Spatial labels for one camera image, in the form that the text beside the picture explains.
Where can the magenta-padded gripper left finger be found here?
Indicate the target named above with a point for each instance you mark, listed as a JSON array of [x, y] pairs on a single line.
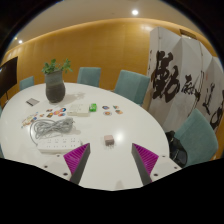
[[78, 156]]

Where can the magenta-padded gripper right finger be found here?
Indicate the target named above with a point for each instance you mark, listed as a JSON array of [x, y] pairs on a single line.
[[145, 158]]

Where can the small white charger block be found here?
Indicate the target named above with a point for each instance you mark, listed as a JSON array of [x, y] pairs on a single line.
[[109, 140]]

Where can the white power strip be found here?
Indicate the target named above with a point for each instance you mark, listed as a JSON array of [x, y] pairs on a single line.
[[58, 145]]

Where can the black bag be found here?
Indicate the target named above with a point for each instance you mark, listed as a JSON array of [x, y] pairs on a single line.
[[176, 150]]

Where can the round colourful sticker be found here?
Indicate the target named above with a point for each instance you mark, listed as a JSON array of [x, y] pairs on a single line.
[[119, 112], [105, 107], [49, 110], [62, 109], [56, 112], [62, 114], [50, 115], [107, 113], [115, 107]]

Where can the white flat box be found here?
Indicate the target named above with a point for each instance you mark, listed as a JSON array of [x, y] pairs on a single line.
[[78, 110]]

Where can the small green box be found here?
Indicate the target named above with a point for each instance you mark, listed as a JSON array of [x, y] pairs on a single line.
[[92, 107]]

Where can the colourful sticker sheet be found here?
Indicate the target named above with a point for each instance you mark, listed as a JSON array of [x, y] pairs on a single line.
[[29, 119]]

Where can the grey ribbed pot with plant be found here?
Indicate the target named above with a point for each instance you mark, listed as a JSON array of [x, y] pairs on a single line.
[[55, 88]]

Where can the group of teal chairs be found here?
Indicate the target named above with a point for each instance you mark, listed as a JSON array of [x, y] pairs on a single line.
[[131, 86]]

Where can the white calligraphy folding screen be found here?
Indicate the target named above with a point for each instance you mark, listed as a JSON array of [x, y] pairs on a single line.
[[180, 76]]

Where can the group of ceiling lights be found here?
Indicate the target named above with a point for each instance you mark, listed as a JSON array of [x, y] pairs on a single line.
[[135, 12]]

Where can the black wall screen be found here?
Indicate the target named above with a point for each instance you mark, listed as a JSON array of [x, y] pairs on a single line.
[[8, 76]]

